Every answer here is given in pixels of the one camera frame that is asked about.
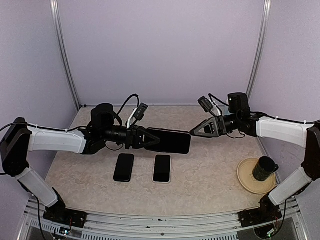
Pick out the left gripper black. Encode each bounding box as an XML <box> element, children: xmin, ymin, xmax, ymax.
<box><xmin>101</xmin><ymin>124</ymin><xmax>161</xmax><ymax>150</ymax></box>

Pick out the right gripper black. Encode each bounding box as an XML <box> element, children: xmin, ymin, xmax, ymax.
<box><xmin>190</xmin><ymin>112</ymin><xmax>241</xmax><ymax>138</ymax></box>

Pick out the white-edged phone screen up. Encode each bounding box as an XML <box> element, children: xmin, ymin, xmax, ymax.
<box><xmin>152</xmin><ymin>154</ymin><xmax>172</xmax><ymax>184</ymax></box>

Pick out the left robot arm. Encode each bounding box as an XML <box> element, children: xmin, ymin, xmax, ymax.
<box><xmin>0</xmin><ymin>103</ymin><xmax>160</xmax><ymax>223</ymax></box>

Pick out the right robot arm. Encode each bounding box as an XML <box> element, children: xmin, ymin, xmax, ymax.
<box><xmin>190</xmin><ymin>92</ymin><xmax>320</xmax><ymax>222</ymax></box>

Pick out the beige plate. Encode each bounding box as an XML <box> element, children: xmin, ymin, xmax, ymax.
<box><xmin>237</xmin><ymin>158</ymin><xmax>276</xmax><ymax>195</ymax></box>

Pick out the dark green mug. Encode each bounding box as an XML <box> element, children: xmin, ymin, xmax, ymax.
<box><xmin>252</xmin><ymin>156</ymin><xmax>279</xmax><ymax>182</ymax></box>

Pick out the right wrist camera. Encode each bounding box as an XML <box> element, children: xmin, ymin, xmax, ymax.
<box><xmin>198</xmin><ymin>96</ymin><xmax>223</xmax><ymax>117</ymax></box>

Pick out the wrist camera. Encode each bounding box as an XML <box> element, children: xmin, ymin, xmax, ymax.
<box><xmin>198</xmin><ymin>96</ymin><xmax>223</xmax><ymax>117</ymax></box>
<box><xmin>126</xmin><ymin>103</ymin><xmax>149</xmax><ymax>129</ymax></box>

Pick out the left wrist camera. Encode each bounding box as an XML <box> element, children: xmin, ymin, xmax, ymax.
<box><xmin>126</xmin><ymin>103</ymin><xmax>149</xmax><ymax>129</ymax></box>

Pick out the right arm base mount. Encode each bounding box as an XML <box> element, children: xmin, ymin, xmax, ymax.
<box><xmin>238</xmin><ymin>194</ymin><xmax>283</xmax><ymax>228</ymax></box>

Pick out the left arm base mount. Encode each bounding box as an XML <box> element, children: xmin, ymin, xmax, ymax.
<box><xmin>43</xmin><ymin>188</ymin><xmax>88</xmax><ymax>229</ymax></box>

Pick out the right aluminium frame post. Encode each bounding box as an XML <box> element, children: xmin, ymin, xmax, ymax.
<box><xmin>246</xmin><ymin>0</ymin><xmax>272</xmax><ymax>100</ymax></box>

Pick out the aluminium frame post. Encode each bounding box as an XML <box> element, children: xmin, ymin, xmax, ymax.
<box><xmin>50</xmin><ymin>0</ymin><xmax>81</xmax><ymax>111</ymax></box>
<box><xmin>246</xmin><ymin>0</ymin><xmax>272</xmax><ymax>100</ymax></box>

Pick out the left aluminium frame post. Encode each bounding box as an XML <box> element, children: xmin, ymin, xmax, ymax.
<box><xmin>50</xmin><ymin>0</ymin><xmax>81</xmax><ymax>111</ymax></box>

